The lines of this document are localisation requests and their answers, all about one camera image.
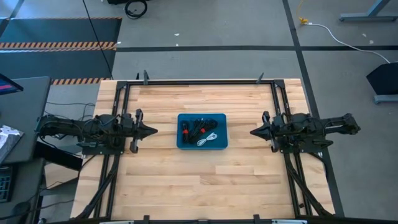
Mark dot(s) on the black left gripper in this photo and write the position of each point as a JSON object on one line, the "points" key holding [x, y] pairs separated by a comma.
{"points": [[132, 130]]}

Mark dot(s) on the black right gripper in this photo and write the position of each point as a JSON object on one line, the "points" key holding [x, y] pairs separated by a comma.
{"points": [[280, 130]]}

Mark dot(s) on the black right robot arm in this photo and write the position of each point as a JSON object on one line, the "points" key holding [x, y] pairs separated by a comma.
{"points": [[335, 124]]}

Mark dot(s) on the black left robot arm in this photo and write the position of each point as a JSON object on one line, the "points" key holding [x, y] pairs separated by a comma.
{"points": [[62, 129]]}

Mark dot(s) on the blue plastic bin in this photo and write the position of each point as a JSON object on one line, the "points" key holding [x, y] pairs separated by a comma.
{"points": [[222, 124]]}

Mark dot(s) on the grey desk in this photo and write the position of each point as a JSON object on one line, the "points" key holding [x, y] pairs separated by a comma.
{"points": [[28, 102]]}

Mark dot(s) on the black hazard-striped floor mat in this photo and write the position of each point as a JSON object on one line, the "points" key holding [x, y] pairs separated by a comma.
{"points": [[62, 31]]}

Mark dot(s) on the black stand with grey foot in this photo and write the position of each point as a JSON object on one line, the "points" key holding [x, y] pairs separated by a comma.
{"points": [[384, 79]]}

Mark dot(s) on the printed magazine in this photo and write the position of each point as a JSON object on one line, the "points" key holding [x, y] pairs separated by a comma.
{"points": [[7, 140]]}

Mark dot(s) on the computer monitor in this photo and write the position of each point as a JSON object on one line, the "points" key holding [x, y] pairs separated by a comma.
{"points": [[7, 85]]}

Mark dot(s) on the black keyboard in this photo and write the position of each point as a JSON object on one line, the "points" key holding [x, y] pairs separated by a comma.
{"points": [[4, 183]]}

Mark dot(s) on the grey metal table leg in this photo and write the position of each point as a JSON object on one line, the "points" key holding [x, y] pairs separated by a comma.
{"points": [[367, 17]]}

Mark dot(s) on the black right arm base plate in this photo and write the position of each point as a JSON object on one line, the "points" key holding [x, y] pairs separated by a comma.
{"points": [[298, 150]]}

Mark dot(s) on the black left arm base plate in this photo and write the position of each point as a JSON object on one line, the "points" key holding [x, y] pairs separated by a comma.
{"points": [[93, 151]]}

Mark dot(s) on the black base plate clamp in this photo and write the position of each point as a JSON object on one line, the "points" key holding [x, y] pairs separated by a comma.
{"points": [[87, 144], [322, 142]]}

